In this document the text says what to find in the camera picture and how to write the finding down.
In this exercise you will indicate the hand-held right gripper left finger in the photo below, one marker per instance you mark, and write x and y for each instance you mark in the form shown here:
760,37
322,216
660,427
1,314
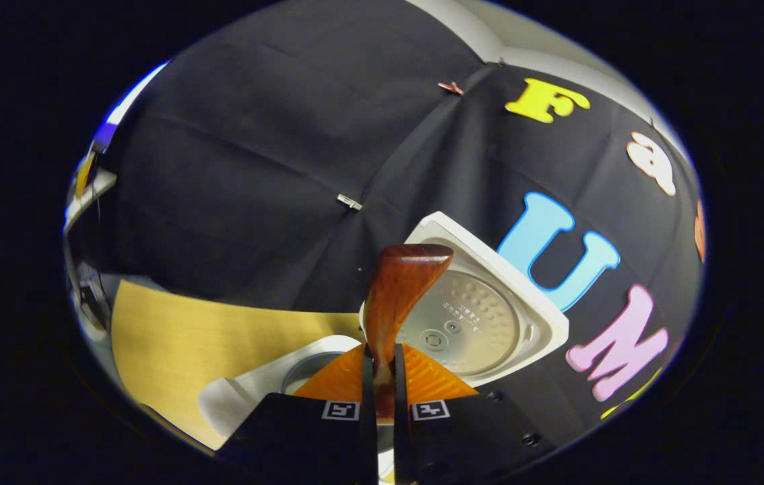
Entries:
301,438

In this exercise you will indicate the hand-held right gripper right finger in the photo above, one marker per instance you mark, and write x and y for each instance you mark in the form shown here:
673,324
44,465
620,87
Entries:
469,438

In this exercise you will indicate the white rice cooker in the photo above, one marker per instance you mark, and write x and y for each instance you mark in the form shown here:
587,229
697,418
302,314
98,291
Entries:
483,323

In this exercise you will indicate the brown wooden spoon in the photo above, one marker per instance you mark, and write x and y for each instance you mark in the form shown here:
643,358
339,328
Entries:
402,283

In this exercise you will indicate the silver cloth clip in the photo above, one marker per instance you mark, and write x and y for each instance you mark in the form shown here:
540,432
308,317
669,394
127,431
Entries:
349,201

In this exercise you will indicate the copper cloth clip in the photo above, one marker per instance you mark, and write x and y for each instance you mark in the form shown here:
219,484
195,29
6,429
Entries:
451,87

